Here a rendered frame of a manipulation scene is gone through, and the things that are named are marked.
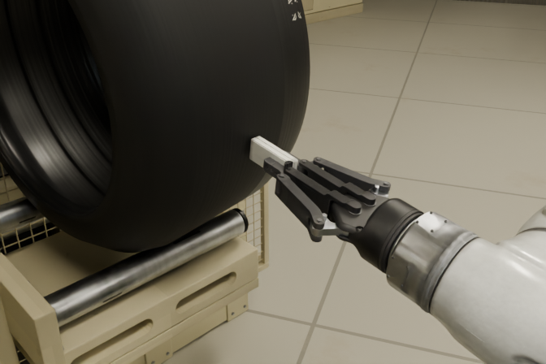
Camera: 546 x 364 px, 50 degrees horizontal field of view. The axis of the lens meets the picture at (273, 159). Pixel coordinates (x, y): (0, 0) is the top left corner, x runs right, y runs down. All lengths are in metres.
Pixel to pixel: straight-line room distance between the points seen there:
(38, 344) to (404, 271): 0.45
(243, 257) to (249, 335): 1.15
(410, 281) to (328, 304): 1.65
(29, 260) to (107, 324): 0.31
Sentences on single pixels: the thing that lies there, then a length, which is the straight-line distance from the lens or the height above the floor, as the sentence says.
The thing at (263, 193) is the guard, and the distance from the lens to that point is 1.73.
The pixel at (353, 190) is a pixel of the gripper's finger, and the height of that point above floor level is 1.11.
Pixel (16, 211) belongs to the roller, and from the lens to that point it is 1.08.
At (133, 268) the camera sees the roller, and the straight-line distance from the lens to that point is 0.87.
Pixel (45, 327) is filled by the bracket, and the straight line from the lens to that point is 0.79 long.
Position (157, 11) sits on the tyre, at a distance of 0.64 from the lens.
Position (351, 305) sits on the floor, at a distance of 2.23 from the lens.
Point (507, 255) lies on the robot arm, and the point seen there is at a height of 1.12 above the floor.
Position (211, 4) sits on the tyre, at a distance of 0.67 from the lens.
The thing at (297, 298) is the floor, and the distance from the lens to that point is 2.24.
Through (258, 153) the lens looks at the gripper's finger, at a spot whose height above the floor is 1.11.
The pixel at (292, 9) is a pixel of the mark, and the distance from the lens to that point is 0.76.
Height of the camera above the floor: 1.43
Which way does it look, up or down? 26 degrees down
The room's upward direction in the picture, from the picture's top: straight up
